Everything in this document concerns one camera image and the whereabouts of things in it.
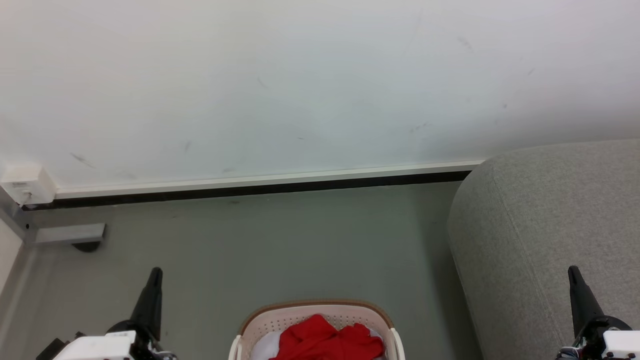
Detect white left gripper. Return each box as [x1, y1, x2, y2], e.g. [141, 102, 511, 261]
[52, 267, 177, 360]

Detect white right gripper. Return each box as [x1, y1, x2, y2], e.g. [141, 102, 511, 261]
[557, 265, 640, 360]

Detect white wall socket box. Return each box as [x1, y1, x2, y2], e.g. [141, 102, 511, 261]
[0, 164, 57, 206]

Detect grey fabric sofa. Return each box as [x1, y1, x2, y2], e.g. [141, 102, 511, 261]
[446, 138, 640, 360]

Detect cream perforated laundry basket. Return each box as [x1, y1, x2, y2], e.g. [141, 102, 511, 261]
[228, 299, 406, 360]

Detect white cloth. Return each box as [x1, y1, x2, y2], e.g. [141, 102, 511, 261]
[250, 327, 387, 360]

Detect red and white garment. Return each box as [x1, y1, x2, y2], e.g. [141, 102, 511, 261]
[270, 314, 386, 360]

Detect white and black skirting board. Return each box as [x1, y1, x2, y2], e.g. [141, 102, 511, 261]
[22, 160, 486, 211]

